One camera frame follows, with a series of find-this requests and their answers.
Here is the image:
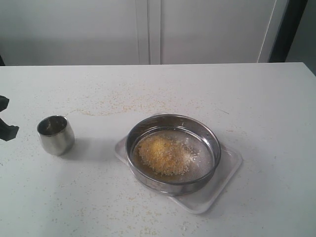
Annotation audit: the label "stainless steel cup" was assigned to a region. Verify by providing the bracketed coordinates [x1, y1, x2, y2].
[37, 115, 75, 156]

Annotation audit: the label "yellow grain mixture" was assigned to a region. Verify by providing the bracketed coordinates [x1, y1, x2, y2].
[137, 135, 197, 176]

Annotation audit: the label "round steel mesh sieve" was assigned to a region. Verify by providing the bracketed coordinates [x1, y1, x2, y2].
[124, 114, 221, 196]

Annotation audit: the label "white cabinet doors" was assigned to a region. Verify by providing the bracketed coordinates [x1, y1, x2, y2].
[0, 0, 288, 66]

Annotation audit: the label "white plastic tray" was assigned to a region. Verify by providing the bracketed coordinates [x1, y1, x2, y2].
[115, 136, 242, 214]

